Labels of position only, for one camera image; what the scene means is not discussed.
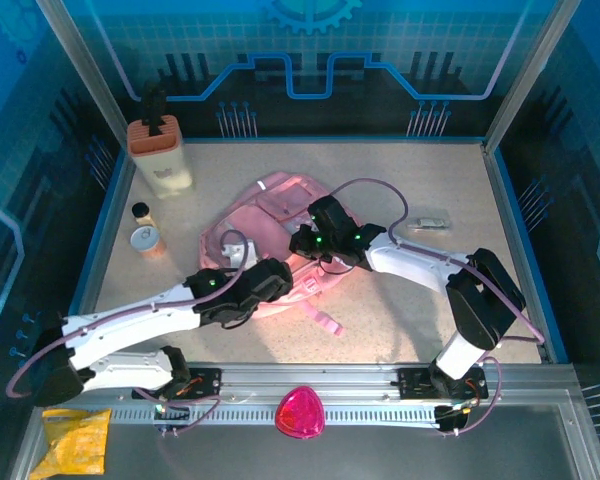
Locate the pink backpack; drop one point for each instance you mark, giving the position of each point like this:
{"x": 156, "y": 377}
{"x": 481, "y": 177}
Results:
{"x": 240, "y": 225}

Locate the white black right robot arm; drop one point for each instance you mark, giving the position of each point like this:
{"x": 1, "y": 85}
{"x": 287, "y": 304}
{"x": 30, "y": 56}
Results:
{"x": 410, "y": 260}

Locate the clear plastic bag with item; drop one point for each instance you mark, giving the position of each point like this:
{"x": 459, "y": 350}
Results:
{"x": 430, "y": 222}

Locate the tin can silver lid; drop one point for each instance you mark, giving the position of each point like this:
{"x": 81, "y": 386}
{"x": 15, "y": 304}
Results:
{"x": 146, "y": 241}

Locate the small jar black lid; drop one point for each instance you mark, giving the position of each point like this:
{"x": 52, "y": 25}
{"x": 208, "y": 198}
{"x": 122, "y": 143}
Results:
{"x": 143, "y": 215}

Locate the pink triangular button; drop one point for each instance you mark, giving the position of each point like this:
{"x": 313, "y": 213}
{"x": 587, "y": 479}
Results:
{"x": 300, "y": 412}

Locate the beige knife block orange top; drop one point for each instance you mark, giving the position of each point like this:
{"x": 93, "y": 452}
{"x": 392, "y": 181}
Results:
{"x": 162, "y": 167}

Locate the yellow plastic bag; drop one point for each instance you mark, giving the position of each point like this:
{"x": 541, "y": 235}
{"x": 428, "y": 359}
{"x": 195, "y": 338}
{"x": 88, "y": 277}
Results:
{"x": 75, "y": 440}

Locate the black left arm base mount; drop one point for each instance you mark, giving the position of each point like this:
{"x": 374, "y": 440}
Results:
{"x": 205, "y": 377}

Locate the aluminium slotted mounting rail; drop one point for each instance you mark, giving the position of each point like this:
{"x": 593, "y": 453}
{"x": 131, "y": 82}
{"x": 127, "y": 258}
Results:
{"x": 330, "y": 372}

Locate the aluminium side rail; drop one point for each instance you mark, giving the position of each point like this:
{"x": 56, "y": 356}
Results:
{"x": 510, "y": 225}
{"x": 111, "y": 220}

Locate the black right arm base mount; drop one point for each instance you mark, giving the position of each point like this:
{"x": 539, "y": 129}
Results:
{"x": 412, "y": 382}

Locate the aluminium frame post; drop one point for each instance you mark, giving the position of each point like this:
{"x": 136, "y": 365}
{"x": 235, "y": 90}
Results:
{"x": 80, "y": 70}
{"x": 527, "y": 70}

